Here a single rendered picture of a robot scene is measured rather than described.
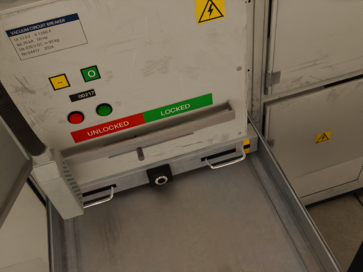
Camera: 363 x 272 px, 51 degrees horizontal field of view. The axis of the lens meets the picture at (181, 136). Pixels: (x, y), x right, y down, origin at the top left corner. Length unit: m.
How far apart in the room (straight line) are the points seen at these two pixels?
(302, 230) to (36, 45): 0.68
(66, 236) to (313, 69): 0.85
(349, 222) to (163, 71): 1.40
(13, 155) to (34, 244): 0.50
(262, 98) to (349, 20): 0.33
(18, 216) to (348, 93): 1.18
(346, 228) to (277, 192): 1.00
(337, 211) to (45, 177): 1.50
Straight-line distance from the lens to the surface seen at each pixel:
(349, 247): 1.92
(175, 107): 0.85
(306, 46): 1.17
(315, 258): 0.92
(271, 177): 1.01
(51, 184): 0.80
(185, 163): 0.98
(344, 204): 2.03
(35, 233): 1.50
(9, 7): 0.69
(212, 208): 0.96
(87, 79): 0.76
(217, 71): 0.82
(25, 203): 1.35
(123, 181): 0.98
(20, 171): 1.20
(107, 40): 0.72
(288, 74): 1.21
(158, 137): 0.84
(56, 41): 0.71
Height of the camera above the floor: 1.67
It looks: 48 degrees down
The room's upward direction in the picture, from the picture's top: 10 degrees counter-clockwise
